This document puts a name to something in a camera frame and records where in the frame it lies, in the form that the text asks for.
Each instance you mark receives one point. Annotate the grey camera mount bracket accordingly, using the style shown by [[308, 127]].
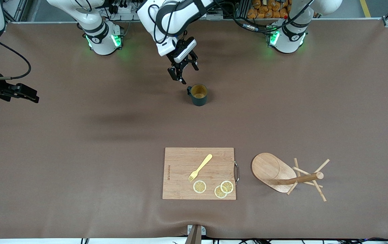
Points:
[[195, 237]]

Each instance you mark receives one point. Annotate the bamboo cutting board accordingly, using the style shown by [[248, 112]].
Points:
[[180, 162]]

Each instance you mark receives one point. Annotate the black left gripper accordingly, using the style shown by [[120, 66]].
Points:
[[184, 62]]

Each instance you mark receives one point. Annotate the dark green cup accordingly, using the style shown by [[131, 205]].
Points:
[[199, 101]]

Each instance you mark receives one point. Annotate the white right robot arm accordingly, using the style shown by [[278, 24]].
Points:
[[102, 40]]

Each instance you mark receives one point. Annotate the lemon slice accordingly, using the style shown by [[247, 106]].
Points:
[[227, 186], [218, 193], [199, 186]]

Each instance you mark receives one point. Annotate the white power strip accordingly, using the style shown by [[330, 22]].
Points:
[[126, 9]]

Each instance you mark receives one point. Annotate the yellow plastic fork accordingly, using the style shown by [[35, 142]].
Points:
[[202, 165]]

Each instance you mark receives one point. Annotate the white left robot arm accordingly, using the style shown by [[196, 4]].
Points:
[[287, 37]]

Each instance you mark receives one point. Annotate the orange snack packets pile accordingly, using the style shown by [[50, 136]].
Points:
[[265, 10]]

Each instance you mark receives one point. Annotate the brown table mat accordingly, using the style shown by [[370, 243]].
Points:
[[112, 186]]

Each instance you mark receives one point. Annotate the wooden mug rack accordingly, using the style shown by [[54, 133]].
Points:
[[268, 167]]

